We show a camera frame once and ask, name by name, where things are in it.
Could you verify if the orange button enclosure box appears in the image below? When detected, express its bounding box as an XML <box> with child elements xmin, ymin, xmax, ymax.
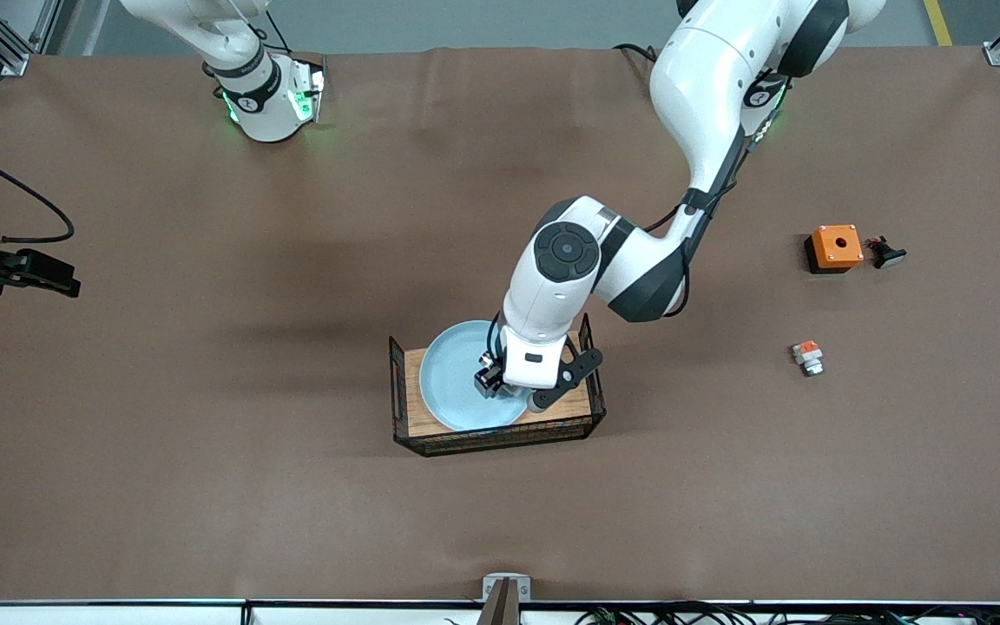
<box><xmin>804</xmin><ymin>225</ymin><xmax>865</xmax><ymax>275</ymax></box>

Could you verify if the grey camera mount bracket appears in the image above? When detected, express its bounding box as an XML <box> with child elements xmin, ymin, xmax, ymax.
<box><xmin>478</xmin><ymin>573</ymin><xmax>532</xmax><ymax>625</ymax></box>

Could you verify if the brown table cover sheet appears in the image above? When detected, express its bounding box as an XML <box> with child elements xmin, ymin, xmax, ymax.
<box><xmin>0</xmin><ymin>43</ymin><xmax>1000</xmax><ymax>604</ymax></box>

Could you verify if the black push button actuator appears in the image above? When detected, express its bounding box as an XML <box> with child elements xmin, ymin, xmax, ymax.
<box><xmin>865</xmin><ymin>235</ymin><xmax>907</xmax><ymax>270</ymax></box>

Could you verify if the light blue round plate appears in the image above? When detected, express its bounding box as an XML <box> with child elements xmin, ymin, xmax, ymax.
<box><xmin>419</xmin><ymin>320</ymin><xmax>529</xmax><ymax>432</ymax></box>

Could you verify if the white table edge rail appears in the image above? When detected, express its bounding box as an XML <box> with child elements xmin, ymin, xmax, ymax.
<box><xmin>0</xmin><ymin>599</ymin><xmax>1000</xmax><ymax>625</ymax></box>

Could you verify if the black wire rack wooden top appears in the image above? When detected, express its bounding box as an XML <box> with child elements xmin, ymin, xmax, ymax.
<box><xmin>388</xmin><ymin>312</ymin><xmax>607</xmax><ymax>458</ymax></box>

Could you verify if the black cable bundle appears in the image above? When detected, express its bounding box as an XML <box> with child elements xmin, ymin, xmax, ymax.
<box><xmin>574</xmin><ymin>602</ymin><xmax>1000</xmax><ymax>625</ymax></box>

